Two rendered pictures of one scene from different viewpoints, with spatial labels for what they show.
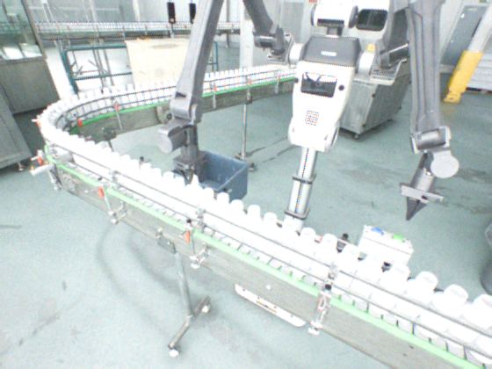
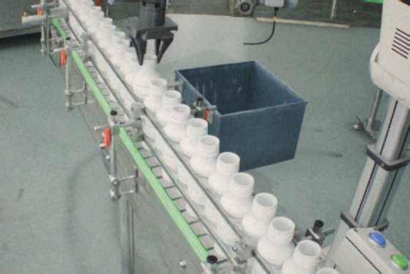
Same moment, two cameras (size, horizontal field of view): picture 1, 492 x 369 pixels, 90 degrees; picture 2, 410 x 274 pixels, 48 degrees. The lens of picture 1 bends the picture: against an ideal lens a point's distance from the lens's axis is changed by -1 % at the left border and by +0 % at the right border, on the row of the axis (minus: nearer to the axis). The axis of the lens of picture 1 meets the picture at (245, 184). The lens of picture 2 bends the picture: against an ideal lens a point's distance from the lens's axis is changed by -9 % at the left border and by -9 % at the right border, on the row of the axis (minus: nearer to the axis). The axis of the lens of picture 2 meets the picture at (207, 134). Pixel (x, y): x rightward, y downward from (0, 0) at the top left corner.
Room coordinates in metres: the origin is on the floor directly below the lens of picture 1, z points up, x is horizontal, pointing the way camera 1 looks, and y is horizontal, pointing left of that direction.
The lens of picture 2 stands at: (-0.09, -0.46, 1.65)
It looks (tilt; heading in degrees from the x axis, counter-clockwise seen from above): 32 degrees down; 31
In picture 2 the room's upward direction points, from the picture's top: 7 degrees clockwise
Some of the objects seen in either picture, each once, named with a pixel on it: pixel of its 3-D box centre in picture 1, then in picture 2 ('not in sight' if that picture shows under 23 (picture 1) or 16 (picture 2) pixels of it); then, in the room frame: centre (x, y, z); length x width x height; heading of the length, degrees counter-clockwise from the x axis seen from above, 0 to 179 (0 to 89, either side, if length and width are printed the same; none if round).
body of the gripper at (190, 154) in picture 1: (189, 150); (152, 15); (0.70, 0.18, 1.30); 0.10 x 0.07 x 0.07; 152
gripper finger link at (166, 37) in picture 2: (192, 169); (152, 44); (0.71, 0.18, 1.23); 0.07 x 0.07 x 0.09; 62
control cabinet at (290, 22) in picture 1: (282, 43); not in sight; (7.66, -0.80, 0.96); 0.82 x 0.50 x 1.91; 134
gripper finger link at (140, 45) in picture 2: (190, 170); (147, 45); (0.70, 0.18, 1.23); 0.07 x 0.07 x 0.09; 62
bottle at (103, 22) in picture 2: (129, 174); (105, 45); (0.88, 0.49, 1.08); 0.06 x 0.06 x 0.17
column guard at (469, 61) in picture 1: (460, 76); not in sight; (6.51, -5.07, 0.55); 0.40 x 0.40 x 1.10; 62
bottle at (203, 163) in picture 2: (268, 235); (204, 177); (0.56, -0.08, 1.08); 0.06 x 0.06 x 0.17
